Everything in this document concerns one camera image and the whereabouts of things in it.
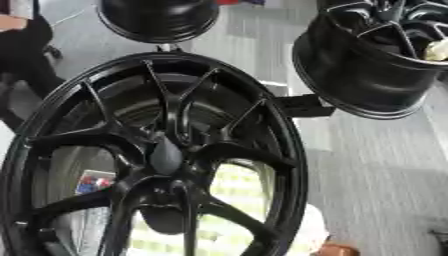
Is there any large black spoked wheel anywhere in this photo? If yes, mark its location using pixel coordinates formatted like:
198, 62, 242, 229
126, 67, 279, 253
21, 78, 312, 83
0, 50, 310, 256

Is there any black wheel rim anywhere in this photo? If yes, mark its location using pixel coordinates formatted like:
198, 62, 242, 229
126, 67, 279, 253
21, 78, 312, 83
94, 0, 223, 45

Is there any black spoked wheel with plug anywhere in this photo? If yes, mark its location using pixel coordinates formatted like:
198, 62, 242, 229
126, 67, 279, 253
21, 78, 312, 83
290, 0, 448, 121

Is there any white plug in wheel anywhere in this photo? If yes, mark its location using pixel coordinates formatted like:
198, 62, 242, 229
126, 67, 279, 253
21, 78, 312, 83
421, 37, 448, 62

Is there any red and blue box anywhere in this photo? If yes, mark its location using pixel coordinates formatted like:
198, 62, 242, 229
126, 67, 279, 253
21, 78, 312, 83
73, 169, 118, 196

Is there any orange-brown object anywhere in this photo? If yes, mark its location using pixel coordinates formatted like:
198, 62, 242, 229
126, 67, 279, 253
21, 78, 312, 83
309, 240, 361, 256

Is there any person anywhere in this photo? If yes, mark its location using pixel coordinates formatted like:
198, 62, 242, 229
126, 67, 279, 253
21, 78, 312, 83
0, 0, 67, 133

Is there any black mounting bracket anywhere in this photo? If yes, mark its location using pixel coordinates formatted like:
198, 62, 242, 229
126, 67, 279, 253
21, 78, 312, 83
273, 94, 338, 119

